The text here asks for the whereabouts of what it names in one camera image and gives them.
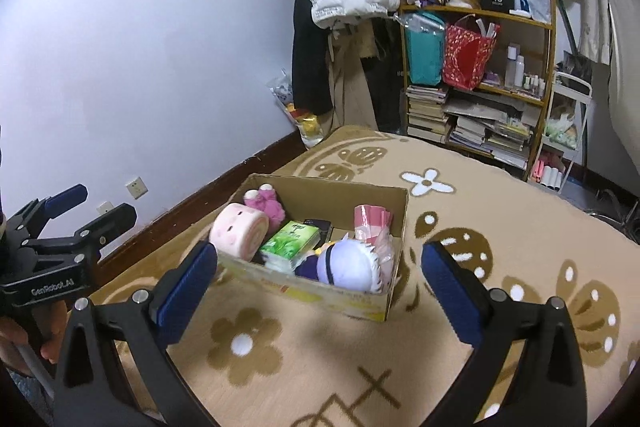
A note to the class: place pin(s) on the green tea tissue pack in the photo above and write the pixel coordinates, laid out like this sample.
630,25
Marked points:
289,246

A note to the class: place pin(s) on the stack of books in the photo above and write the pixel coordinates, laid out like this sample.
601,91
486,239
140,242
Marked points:
426,116

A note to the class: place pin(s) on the pink roll cake plush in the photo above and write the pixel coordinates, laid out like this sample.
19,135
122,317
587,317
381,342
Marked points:
238,231

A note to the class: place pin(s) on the upper wall socket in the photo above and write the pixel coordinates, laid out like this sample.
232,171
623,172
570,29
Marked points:
136,188

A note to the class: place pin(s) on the lower wall socket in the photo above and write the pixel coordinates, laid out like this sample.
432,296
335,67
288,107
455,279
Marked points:
104,207

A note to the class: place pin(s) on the black hanging coat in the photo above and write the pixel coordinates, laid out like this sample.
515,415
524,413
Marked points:
310,73

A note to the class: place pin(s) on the black Face tissue pack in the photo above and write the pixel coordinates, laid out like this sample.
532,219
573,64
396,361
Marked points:
325,228

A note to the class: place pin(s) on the white metal cart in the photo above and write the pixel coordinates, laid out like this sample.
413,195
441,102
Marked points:
562,137

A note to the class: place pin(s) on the purple haired plush doll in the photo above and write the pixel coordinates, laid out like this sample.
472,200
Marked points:
348,264

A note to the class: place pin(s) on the wall socket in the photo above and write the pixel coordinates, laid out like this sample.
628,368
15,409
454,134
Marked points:
136,188
104,207

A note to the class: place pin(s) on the clear bag with toys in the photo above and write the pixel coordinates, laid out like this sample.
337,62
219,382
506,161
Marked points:
306,122

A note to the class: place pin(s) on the pink plastic bag bundle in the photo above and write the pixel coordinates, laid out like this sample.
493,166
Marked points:
372,226

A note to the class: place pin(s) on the teal bag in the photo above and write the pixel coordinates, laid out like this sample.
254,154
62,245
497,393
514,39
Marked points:
425,35

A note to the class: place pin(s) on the wooden shelf unit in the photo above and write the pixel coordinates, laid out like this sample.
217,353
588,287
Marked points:
500,120

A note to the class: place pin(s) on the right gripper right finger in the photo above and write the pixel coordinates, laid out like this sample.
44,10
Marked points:
548,387

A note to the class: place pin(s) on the printed cardboard box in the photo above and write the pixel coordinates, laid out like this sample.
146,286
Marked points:
315,198

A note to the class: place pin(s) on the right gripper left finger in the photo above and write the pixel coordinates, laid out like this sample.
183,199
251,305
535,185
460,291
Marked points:
91,387

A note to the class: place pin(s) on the pink fluffy bear plush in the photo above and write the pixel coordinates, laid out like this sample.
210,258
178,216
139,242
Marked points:
265,199

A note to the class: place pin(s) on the red patterned gift bag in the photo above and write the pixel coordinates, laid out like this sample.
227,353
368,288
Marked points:
469,44

